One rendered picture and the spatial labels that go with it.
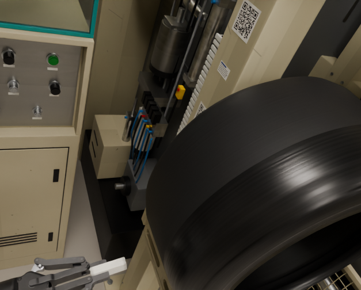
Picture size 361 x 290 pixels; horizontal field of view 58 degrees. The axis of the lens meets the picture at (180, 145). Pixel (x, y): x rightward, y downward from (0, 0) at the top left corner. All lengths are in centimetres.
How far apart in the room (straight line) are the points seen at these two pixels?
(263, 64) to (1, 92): 79
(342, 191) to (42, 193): 116
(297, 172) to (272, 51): 35
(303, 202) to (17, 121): 97
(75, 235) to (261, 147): 160
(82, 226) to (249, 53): 156
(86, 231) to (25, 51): 124
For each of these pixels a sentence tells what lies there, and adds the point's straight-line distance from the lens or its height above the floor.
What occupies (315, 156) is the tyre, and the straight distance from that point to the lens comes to 55.
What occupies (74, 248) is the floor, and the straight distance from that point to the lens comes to 198.
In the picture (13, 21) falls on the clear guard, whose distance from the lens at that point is 102.
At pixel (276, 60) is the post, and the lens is 82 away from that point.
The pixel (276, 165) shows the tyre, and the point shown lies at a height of 142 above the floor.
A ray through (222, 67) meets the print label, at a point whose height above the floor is 138.
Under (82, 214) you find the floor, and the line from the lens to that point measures 211.
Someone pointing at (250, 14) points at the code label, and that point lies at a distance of 79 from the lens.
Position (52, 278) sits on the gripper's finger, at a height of 108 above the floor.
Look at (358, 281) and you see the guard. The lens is 115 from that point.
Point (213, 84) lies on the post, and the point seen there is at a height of 133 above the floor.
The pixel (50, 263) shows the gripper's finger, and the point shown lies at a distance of 72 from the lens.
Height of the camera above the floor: 172
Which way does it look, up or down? 39 degrees down
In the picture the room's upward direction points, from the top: 23 degrees clockwise
